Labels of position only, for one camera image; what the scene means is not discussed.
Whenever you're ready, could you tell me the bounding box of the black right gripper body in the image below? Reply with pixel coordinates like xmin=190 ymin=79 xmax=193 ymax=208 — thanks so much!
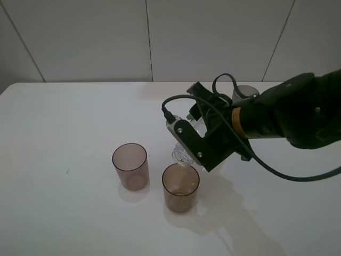
xmin=186 ymin=82 xmax=251 ymax=162

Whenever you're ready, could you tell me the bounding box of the clear plastic water bottle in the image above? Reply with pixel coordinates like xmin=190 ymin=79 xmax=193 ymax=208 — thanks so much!
xmin=172 ymin=114 xmax=207 ymax=169

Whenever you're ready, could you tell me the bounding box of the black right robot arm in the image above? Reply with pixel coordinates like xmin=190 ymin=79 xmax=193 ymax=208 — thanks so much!
xmin=187 ymin=70 xmax=340 ymax=149

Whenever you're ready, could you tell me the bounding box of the grey translucent cup right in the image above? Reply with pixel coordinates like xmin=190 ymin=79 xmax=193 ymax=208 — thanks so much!
xmin=232 ymin=85 xmax=259 ymax=103

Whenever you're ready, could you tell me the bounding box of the brownish translucent cup middle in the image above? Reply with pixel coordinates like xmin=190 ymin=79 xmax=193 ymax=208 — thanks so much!
xmin=162 ymin=164 xmax=200 ymax=213

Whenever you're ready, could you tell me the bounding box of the pinkish translucent cup left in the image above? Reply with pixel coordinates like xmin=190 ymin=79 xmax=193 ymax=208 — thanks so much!
xmin=112 ymin=143 xmax=149 ymax=191

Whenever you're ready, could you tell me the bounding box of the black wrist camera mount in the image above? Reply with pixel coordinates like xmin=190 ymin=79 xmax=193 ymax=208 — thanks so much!
xmin=166 ymin=116 xmax=238 ymax=172

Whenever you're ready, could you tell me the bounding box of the black camera cable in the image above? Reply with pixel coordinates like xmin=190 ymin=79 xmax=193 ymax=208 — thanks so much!
xmin=161 ymin=73 xmax=341 ymax=182

